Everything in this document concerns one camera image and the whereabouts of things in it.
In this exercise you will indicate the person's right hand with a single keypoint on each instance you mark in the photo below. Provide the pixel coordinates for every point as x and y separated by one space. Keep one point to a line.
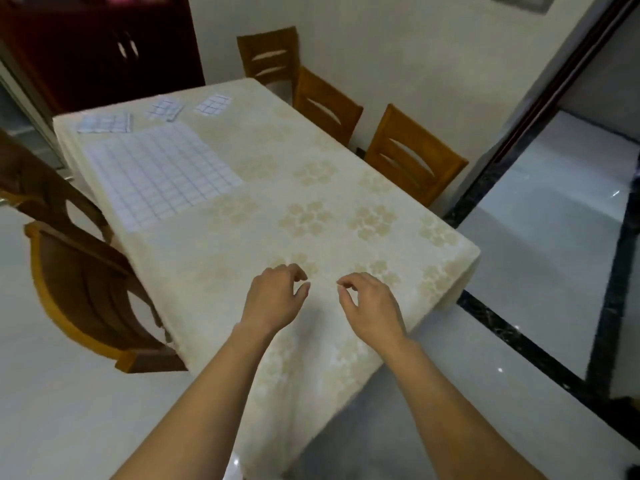
377 314

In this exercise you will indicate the person's left hand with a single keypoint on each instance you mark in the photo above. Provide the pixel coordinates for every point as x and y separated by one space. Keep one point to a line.
272 304

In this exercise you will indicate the earlier checked cloth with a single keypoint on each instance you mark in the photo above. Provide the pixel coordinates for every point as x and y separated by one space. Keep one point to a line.
105 123

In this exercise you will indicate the person's right forearm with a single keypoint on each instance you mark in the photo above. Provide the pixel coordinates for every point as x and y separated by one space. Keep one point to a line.
450 419

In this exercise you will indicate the person's left forearm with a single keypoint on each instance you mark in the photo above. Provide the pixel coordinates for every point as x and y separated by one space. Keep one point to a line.
200 414

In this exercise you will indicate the table with cream floral tablecloth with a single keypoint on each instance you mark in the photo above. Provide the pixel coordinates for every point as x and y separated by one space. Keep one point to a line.
300 144

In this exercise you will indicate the small black box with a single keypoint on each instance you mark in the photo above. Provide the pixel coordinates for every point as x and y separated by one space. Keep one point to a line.
359 152

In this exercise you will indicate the wooden dining chair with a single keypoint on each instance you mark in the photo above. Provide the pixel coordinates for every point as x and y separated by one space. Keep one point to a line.
267 38
345 107
30 174
440 159
55 259

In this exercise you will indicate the glass sliding door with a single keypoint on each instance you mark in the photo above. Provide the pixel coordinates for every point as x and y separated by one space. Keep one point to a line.
25 124

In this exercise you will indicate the dark red shelf cabinet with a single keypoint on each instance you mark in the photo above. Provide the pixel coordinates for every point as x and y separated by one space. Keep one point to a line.
75 59

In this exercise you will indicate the grey wall switch panel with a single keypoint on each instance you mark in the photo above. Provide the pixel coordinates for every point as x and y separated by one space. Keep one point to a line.
525 0

